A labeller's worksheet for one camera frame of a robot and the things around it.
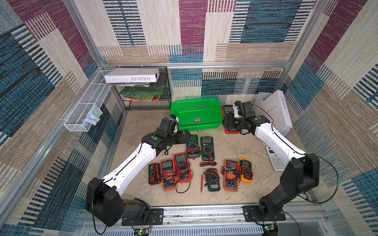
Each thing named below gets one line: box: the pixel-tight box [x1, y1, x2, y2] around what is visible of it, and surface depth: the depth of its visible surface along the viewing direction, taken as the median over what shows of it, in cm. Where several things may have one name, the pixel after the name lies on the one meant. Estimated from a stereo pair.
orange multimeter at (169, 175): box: [160, 158, 178, 192], surface depth 85 cm
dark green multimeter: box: [200, 136, 215, 161], surface depth 97 cm
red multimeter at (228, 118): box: [221, 104, 240, 135], surface depth 85 cm
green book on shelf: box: [119, 85, 165, 100], surface depth 101 cm
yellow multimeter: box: [238, 157, 254, 184], surface depth 86 cm
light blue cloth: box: [82, 104, 103, 127], surface depth 69 cm
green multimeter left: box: [185, 134, 202, 158], surface depth 96 cm
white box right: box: [263, 89, 293, 130], surface depth 92 cm
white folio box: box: [103, 67, 160, 84], surface depth 81 cm
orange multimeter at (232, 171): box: [221, 158, 242, 193], surface depth 84 cm
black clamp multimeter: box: [203, 168, 221, 192], surface depth 83 cm
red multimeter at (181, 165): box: [173, 152, 192, 184], surface depth 87 cm
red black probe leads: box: [199, 160, 219, 167], surface depth 92 cm
